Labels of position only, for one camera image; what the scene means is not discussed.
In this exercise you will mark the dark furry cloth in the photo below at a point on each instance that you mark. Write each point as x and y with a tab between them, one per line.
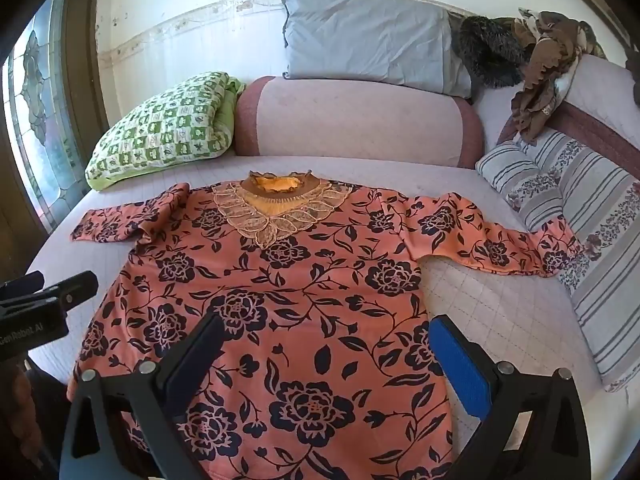
487	55

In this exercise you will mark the orange floral blouse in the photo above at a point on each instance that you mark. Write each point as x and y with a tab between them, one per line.
310	285

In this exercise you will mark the grey-blue pillow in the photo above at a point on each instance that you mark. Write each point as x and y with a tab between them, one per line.
365	40

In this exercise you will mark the stained glass window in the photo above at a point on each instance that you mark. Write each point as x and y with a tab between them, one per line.
40	110

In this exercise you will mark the green checkered pillow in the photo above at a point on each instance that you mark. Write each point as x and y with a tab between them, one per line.
165	125

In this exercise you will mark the pink maroon bolster cushion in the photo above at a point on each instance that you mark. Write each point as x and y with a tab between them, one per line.
350	120
600	90

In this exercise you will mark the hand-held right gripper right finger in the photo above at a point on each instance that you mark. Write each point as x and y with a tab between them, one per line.
460	365

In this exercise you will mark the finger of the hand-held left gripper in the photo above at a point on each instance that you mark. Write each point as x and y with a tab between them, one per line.
75	287
22	286

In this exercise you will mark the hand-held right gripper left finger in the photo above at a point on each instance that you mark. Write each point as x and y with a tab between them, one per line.
200	355

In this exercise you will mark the brown crumpled clothes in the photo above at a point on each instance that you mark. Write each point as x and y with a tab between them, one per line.
547	55

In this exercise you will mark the striped floral pillow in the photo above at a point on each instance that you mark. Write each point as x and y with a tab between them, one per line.
600	240

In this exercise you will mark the bed with quilted sheet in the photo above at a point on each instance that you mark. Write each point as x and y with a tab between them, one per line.
500	320

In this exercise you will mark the person's left forearm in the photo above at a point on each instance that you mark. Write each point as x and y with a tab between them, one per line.
22	410

